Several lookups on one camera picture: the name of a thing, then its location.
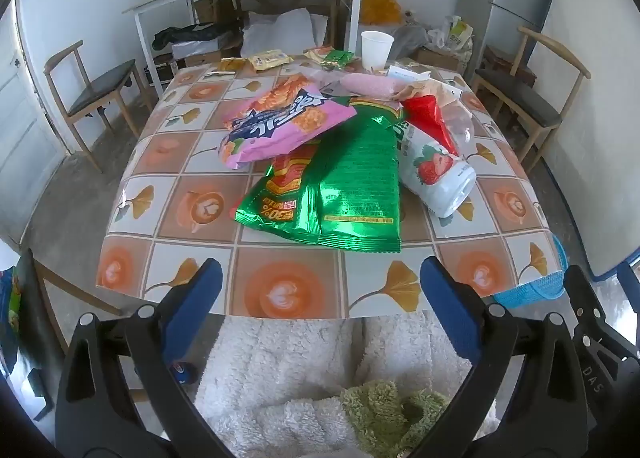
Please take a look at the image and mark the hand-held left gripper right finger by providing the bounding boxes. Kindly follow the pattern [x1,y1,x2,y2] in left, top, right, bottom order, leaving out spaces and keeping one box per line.
[406,256,588,458]

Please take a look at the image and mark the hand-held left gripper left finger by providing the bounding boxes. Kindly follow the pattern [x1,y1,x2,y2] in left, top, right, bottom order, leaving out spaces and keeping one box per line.
[55,257,236,458]

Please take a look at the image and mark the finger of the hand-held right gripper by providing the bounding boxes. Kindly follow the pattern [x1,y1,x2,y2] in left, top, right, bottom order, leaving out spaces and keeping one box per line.
[616,262,640,300]
[564,265,637,419]

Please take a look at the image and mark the blue plastic basket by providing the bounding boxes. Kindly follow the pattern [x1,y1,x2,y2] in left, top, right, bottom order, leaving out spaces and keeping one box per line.
[492,232,570,310]

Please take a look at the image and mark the white strawberry milk bottle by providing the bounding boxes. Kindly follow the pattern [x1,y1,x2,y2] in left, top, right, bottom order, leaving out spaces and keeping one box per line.
[395,119,477,219]

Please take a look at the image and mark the red snack packet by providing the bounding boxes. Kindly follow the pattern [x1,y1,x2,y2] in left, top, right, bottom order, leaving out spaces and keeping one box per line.
[402,94,461,156]

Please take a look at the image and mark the pink snack bag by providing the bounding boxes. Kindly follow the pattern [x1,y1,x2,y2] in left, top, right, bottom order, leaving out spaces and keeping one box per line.
[217,74,358,170]

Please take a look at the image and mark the pale pink packet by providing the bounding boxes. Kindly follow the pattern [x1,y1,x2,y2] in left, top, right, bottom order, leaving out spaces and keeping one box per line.
[339,72,403,100]

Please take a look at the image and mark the green fluffy cloth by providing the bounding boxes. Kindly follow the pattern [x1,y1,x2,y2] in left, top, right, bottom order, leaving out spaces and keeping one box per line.
[341,379,452,458]

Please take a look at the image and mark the dining table with patterned cloth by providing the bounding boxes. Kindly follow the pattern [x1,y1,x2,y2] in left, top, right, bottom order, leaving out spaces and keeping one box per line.
[95,54,562,320]

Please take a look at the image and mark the clear plastic bottle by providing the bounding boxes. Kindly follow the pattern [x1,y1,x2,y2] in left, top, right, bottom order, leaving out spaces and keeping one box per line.
[442,99,477,160]

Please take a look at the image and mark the wooden chair dark seat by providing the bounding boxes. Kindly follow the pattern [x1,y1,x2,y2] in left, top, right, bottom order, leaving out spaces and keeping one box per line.
[472,26,592,161]
[44,40,153,175]

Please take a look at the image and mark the peach biscuit packet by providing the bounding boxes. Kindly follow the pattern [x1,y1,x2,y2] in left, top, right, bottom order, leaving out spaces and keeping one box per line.
[399,80,447,102]

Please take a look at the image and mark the grey flat cardboard box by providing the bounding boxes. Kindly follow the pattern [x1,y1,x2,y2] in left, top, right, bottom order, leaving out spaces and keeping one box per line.
[387,64,434,85]

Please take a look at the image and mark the white panel door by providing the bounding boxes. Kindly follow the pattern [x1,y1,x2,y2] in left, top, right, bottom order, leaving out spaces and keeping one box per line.
[0,0,68,244]

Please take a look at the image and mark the brown cardboard box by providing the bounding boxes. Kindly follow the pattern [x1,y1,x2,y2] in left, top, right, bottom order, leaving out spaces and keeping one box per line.
[414,45,467,73]

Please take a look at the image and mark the dark wooden stool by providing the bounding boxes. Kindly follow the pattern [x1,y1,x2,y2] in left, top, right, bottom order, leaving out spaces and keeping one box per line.
[484,44,537,85]

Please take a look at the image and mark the open cardboard box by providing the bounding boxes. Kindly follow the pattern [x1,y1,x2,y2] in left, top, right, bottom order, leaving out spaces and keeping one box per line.
[171,40,223,68]

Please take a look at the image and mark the yellow snack packet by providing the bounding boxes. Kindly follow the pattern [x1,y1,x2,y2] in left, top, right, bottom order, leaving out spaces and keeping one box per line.
[248,49,295,72]

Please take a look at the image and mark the white paper cup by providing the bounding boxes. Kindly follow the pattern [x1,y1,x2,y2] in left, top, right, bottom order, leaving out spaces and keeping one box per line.
[360,30,395,73]

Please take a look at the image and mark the grey plastic bag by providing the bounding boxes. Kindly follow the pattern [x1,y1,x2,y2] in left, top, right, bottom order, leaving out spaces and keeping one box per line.
[391,22,432,60]

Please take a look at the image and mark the black bag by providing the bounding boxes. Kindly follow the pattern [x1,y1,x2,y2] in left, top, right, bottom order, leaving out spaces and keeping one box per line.
[151,22,222,52]

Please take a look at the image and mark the small green packet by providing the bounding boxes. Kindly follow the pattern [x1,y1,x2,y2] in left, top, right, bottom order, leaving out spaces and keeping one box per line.
[320,49,355,70]

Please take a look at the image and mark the white plastic bag with carton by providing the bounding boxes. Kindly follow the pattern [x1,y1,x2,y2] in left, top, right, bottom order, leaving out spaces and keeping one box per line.
[429,14,475,50]

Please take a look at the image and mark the white sack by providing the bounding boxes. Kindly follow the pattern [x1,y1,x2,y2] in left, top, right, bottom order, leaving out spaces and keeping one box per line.
[241,7,330,60]

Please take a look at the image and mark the yellow plastic bag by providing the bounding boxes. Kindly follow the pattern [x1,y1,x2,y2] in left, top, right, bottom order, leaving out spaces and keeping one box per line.
[359,0,402,25]

